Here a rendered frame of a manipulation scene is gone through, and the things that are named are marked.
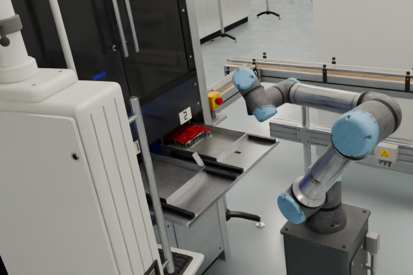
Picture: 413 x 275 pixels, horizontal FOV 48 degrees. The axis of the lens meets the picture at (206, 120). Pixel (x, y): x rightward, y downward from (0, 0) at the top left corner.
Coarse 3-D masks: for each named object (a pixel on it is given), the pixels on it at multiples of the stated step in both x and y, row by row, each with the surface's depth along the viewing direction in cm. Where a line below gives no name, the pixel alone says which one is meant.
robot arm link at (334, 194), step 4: (308, 168) 164; (340, 176) 161; (340, 180) 161; (336, 184) 159; (340, 184) 162; (332, 188) 159; (336, 188) 160; (340, 188) 163; (328, 192) 158; (332, 192) 159; (336, 192) 161; (340, 192) 163; (328, 196) 158; (332, 196) 160; (336, 196) 161; (340, 196) 164; (328, 200) 159; (332, 200) 161; (336, 200) 162; (340, 200) 164; (324, 204) 159; (328, 204) 162; (332, 204) 162; (336, 204) 163
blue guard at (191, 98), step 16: (192, 80) 221; (160, 96) 204; (176, 96) 213; (192, 96) 223; (144, 112) 198; (160, 112) 206; (176, 112) 215; (192, 112) 225; (144, 128) 199; (160, 128) 208
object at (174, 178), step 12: (156, 156) 212; (156, 168) 206; (168, 168) 205; (180, 168) 203; (192, 168) 200; (204, 168) 194; (144, 180) 198; (156, 180) 197; (168, 180) 195; (180, 180) 194; (192, 180) 189; (168, 192) 187; (180, 192) 183
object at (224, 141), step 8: (216, 128) 229; (224, 128) 226; (216, 136) 227; (224, 136) 225; (232, 136) 224; (240, 136) 222; (160, 144) 220; (200, 144) 221; (208, 144) 220; (216, 144) 219; (224, 144) 218; (232, 144) 210; (240, 144) 215; (184, 152) 212; (192, 152) 208; (200, 152) 214; (208, 152) 213; (216, 152) 212; (224, 152) 205; (216, 160) 201
